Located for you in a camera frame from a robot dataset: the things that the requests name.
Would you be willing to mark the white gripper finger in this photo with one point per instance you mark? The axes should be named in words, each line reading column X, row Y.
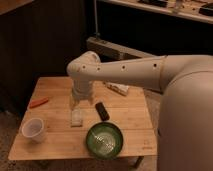
column 73, row 104

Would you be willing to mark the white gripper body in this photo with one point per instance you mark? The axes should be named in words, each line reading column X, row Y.
column 81, row 90

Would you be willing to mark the white sponge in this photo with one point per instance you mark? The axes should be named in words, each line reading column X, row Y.
column 76, row 118

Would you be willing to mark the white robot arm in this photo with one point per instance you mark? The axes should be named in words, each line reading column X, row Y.
column 185, row 126

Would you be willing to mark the dark brown bar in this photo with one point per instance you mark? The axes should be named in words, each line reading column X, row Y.
column 102, row 111

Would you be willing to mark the orange carrot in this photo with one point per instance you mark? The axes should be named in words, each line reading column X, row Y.
column 37, row 103

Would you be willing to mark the white snack packet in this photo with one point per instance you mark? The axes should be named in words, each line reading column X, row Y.
column 119, row 88

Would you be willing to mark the clear plastic cup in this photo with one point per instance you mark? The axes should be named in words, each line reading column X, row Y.
column 34, row 129

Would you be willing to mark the green bowl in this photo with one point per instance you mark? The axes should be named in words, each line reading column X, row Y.
column 104, row 140

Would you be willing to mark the wooden table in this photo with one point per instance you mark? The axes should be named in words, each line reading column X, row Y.
column 63, row 141

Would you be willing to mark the background shelf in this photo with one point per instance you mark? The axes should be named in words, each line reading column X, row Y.
column 186, row 9

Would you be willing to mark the grey metal rail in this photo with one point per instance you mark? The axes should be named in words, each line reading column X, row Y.
column 113, row 50

